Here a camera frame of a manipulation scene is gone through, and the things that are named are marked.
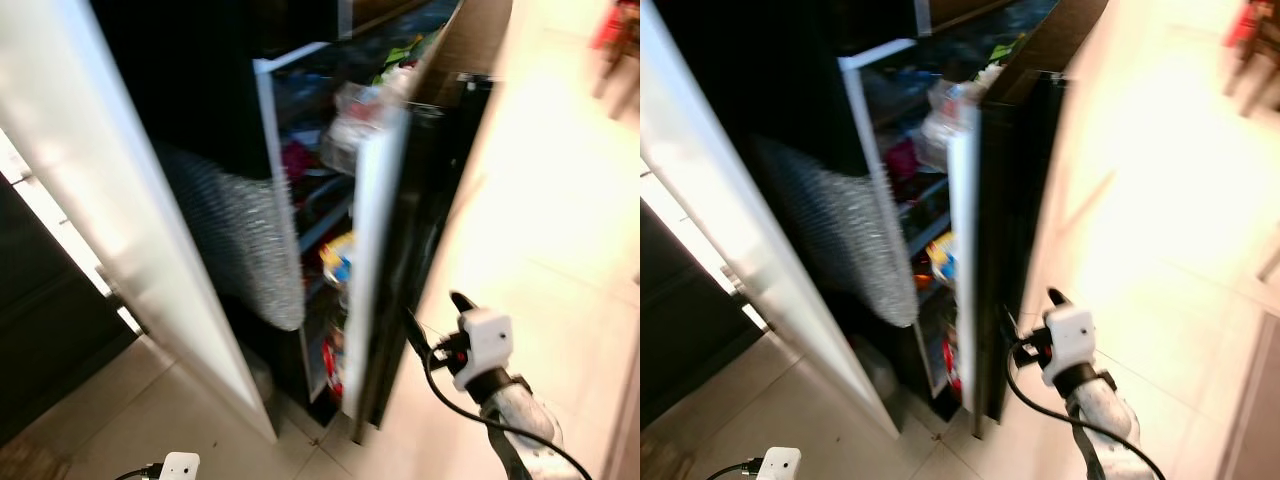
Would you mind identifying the black fridge door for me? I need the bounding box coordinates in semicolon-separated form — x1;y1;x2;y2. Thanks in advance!
945;70;1066;441
343;70;496;446

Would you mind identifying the black fridge white interior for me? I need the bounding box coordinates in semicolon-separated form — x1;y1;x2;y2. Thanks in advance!
90;0;403;431
655;0;986;426

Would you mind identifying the white plastic jug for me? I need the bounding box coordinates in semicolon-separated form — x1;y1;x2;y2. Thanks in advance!
238;345;276;406
850;335;901;401

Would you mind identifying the bubble wrap sheet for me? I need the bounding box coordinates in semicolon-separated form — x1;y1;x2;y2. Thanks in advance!
158;143;307;333
750;135;919;329

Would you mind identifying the pink food packet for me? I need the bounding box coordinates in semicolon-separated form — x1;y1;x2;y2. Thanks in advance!
885;138;919;181
282;140;313;186

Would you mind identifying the white plastic bag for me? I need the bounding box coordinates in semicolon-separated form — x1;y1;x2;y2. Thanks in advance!
920;78;986;166
322;80;406;176

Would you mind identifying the dark low cabinet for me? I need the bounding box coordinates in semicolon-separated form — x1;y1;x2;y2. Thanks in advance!
640;200;766;426
0;180;136;446

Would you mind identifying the large green packet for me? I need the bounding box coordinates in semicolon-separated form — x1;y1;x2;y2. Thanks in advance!
378;38;441;86
985;35;1031;66

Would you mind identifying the glossy tall partition panel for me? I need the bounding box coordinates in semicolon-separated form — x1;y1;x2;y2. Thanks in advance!
640;0;901;439
0;0;279;443

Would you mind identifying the red chair with dark legs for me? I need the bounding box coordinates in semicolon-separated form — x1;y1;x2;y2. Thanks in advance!
1222;0;1280;116
590;0;641;116

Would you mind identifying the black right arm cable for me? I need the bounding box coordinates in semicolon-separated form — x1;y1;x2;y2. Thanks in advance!
420;345;593;480
1005;342;1166;480

